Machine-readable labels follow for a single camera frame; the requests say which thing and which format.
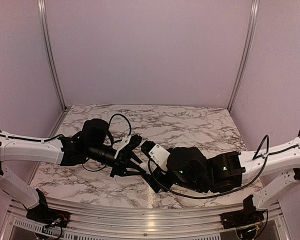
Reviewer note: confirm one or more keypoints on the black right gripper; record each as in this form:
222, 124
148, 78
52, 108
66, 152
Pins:
149, 179

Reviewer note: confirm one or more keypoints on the aluminium frame post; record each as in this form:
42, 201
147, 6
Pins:
49, 52
250, 33

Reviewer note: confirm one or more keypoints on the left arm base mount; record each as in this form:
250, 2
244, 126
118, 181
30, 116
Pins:
50, 217

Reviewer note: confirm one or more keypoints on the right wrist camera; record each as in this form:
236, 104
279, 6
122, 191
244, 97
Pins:
156, 153

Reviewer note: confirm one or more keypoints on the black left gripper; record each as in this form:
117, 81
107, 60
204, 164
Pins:
122, 163

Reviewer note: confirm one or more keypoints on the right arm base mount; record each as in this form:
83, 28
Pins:
240, 218

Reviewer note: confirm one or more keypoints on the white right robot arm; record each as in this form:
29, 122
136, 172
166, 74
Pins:
284, 158

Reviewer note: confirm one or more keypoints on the right aluminium frame post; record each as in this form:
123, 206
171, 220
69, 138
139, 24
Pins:
250, 33

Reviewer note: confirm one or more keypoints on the aluminium front rail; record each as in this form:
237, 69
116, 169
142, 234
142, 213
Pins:
93, 222

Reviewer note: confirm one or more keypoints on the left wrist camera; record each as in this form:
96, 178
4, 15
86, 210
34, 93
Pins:
128, 143

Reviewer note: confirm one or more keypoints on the left aluminium frame post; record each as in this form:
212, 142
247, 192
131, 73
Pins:
49, 52

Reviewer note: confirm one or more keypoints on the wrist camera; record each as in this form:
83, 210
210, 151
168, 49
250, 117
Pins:
156, 153
128, 143

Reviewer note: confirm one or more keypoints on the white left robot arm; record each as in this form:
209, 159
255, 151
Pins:
27, 149

